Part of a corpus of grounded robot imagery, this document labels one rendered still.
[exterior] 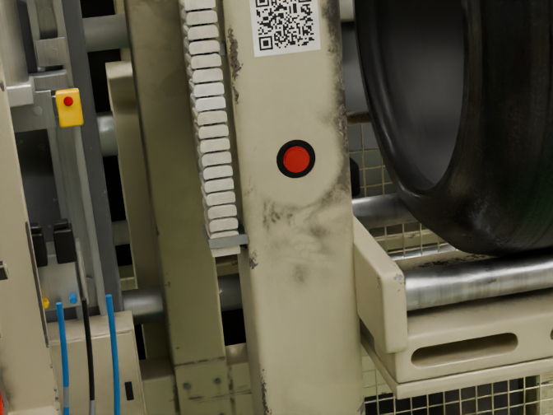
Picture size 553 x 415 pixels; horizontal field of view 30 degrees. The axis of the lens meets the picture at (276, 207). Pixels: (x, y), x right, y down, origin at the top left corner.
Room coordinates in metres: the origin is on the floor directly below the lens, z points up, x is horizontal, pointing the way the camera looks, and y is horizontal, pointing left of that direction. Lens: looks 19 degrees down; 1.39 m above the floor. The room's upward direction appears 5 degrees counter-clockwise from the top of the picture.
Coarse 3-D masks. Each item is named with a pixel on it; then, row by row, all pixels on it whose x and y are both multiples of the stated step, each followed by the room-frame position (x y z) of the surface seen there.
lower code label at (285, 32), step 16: (256, 0) 1.13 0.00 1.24; (272, 0) 1.13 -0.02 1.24; (288, 0) 1.14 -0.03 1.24; (304, 0) 1.14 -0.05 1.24; (256, 16) 1.13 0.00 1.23; (272, 16) 1.13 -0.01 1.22; (288, 16) 1.14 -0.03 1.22; (304, 16) 1.14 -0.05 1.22; (256, 32) 1.13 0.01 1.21; (272, 32) 1.13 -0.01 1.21; (288, 32) 1.13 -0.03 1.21; (304, 32) 1.14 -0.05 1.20; (256, 48) 1.13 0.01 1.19; (272, 48) 1.13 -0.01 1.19; (288, 48) 1.13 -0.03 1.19; (304, 48) 1.14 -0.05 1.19; (320, 48) 1.14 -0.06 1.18
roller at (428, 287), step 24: (456, 264) 1.11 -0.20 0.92; (480, 264) 1.11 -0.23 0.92; (504, 264) 1.11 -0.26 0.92; (528, 264) 1.11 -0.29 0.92; (552, 264) 1.11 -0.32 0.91; (408, 288) 1.08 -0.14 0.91; (432, 288) 1.08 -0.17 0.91; (456, 288) 1.09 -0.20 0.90; (480, 288) 1.09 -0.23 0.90; (504, 288) 1.10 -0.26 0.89; (528, 288) 1.11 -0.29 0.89
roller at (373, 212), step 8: (352, 200) 1.38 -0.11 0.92; (360, 200) 1.37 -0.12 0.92; (368, 200) 1.37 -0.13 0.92; (376, 200) 1.37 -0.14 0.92; (384, 200) 1.37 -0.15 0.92; (392, 200) 1.37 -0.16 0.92; (400, 200) 1.37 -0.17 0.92; (352, 208) 1.36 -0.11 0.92; (360, 208) 1.36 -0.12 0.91; (368, 208) 1.36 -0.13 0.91; (376, 208) 1.36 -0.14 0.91; (384, 208) 1.36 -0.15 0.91; (392, 208) 1.37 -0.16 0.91; (400, 208) 1.37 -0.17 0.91; (360, 216) 1.36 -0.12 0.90; (368, 216) 1.36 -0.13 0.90; (376, 216) 1.36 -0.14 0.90; (384, 216) 1.36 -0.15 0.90; (392, 216) 1.36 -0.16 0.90; (400, 216) 1.37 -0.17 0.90; (408, 216) 1.37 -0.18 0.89; (368, 224) 1.36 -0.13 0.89; (376, 224) 1.36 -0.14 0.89; (384, 224) 1.37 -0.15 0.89; (392, 224) 1.37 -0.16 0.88
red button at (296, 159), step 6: (288, 150) 1.13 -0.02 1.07; (294, 150) 1.13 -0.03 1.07; (300, 150) 1.13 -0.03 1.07; (288, 156) 1.13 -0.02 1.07; (294, 156) 1.13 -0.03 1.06; (300, 156) 1.13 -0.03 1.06; (306, 156) 1.13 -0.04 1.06; (288, 162) 1.13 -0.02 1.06; (294, 162) 1.13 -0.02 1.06; (300, 162) 1.13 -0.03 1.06; (306, 162) 1.13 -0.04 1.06; (288, 168) 1.13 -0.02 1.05; (294, 168) 1.13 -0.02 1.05; (300, 168) 1.13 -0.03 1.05
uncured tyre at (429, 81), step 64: (384, 0) 1.52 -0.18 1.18; (448, 0) 1.55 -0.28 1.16; (512, 0) 0.99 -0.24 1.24; (384, 64) 1.49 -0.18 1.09; (448, 64) 1.52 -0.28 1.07; (512, 64) 0.98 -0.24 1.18; (384, 128) 1.37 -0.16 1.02; (448, 128) 1.46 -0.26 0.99; (512, 128) 0.99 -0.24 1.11; (448, 192) 1.11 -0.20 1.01; (512, 192) 1.02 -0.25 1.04
